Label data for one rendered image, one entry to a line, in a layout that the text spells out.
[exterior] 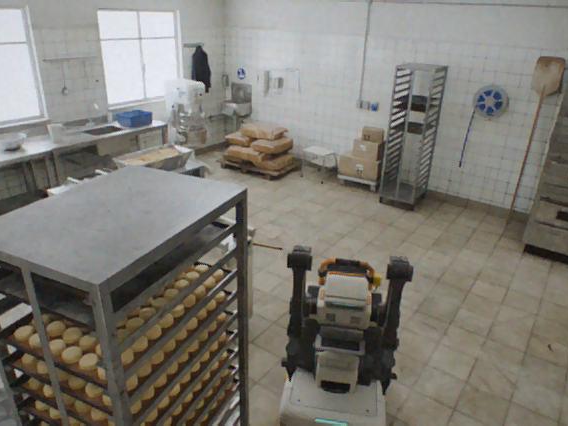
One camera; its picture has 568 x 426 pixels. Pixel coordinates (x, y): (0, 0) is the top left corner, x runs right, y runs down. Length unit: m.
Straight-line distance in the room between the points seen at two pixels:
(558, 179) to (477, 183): 1.52
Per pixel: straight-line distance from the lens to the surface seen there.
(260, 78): 7.69
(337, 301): 2.19
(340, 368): 2.56
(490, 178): 6.44
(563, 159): 5.21
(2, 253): 1.21
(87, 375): 1.28
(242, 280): 1.58
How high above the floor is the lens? 2.34
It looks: 25 degrees down
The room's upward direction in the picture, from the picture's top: 2 degrees clockwise
